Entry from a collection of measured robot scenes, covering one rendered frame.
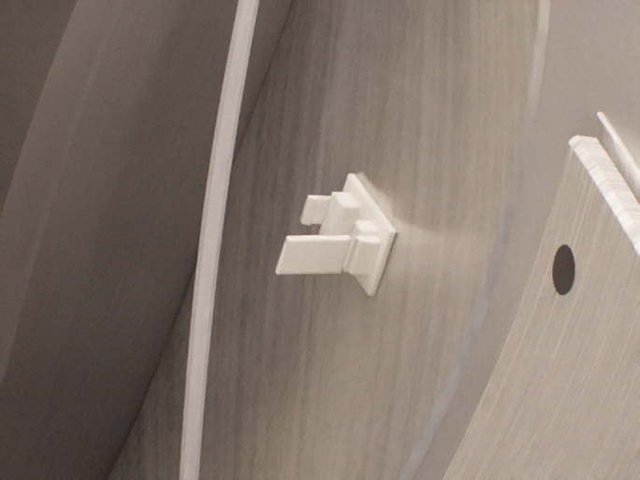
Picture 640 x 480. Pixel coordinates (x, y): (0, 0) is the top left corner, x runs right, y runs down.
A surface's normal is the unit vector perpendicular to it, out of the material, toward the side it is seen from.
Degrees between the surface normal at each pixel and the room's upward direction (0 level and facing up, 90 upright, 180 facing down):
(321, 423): 90
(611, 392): 90
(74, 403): 129
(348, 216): 115
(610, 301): 90
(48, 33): 64
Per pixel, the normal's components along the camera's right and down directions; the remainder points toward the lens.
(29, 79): 0.45, -0.36
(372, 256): 0.39, 0.55
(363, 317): -0.88, -0.03
